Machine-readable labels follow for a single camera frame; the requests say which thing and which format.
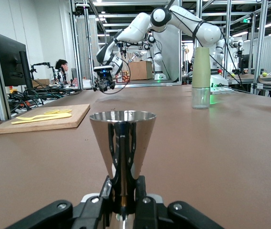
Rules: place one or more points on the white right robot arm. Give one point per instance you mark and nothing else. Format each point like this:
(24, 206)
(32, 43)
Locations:
(137, 26)

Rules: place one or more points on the black computer monitor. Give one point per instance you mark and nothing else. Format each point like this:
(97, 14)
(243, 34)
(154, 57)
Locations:
(9, 62)

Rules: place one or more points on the cardboard box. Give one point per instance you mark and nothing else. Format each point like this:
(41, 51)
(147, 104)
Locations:
(140, 70)

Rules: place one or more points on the wooden cutting board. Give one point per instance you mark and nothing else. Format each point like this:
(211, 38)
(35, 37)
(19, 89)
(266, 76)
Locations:
(54, 124)

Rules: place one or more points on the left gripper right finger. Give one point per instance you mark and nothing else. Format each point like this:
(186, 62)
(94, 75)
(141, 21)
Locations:
(149, 214)

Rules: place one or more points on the steel jigger measuring cup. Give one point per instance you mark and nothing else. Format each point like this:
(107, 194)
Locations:
(123, 133)

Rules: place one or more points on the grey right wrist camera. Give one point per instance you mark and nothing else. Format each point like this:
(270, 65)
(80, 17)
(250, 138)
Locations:
(103, 69)

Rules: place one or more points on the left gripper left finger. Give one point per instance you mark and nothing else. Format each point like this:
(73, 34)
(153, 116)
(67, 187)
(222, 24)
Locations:
(92, 214)

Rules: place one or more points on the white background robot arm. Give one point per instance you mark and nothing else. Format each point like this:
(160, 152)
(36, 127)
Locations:
(158, 59)
(236, 44)

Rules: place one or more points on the yellow plastic knife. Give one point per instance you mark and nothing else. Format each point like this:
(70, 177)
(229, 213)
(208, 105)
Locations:
(42, 119)

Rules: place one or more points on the small clear glass shaker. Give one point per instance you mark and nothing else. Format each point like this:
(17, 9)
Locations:
(104, 87)

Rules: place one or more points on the yellow plastic fork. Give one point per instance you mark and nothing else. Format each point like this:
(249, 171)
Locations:
(38, 116)

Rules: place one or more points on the seated person dark hair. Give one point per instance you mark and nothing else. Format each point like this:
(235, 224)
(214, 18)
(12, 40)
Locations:
(62, 66)

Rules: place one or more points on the bottle with green sleeve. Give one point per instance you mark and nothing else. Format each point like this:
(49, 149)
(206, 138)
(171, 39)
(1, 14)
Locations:
(200, 71)

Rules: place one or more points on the brown table cover sheet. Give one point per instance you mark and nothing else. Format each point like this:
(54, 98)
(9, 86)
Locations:
(197, 155)

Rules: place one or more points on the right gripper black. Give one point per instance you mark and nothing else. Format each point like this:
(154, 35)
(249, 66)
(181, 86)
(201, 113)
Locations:
(105, 76)

